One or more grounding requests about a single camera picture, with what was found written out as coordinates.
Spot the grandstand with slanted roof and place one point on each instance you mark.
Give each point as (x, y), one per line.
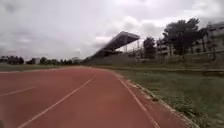
(115, 46)

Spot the red running track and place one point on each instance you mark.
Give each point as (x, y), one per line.
(93, 103)

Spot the concrete kerb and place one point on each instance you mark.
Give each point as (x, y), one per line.
(156, 99)

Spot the row of dark trees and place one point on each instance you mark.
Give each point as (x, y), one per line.
(181, 35)

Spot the distant tree line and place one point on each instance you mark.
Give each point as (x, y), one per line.
(36, 61)

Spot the grass verge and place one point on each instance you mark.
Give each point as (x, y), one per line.
(186, 90)

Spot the grass infield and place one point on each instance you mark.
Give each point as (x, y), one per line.
(23, 67)

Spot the pale building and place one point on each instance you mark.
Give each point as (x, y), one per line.
(213, 38)

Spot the low concrete wall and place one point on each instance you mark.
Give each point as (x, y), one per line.
(173, 70)

